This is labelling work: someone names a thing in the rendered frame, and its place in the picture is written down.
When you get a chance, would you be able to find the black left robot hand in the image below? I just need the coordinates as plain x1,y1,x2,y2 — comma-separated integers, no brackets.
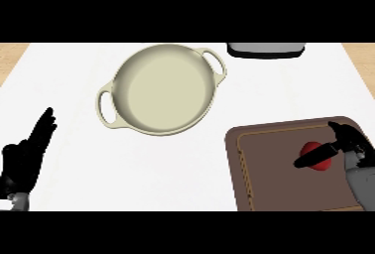
0,106,59,200

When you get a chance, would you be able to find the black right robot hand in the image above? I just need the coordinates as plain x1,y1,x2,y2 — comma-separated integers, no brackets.
292,121,372,169

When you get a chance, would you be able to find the red tomato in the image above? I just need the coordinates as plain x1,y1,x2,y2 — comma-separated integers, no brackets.
298,141,334,173

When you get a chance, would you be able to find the brown tray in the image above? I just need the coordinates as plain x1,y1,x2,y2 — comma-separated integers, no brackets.
224,115,375,212

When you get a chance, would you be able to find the grey and black appliance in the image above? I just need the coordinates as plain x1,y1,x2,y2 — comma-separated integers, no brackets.
226,43,307,61

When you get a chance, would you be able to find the cream two-handled pot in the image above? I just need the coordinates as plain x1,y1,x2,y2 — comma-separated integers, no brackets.
94,43,229,137

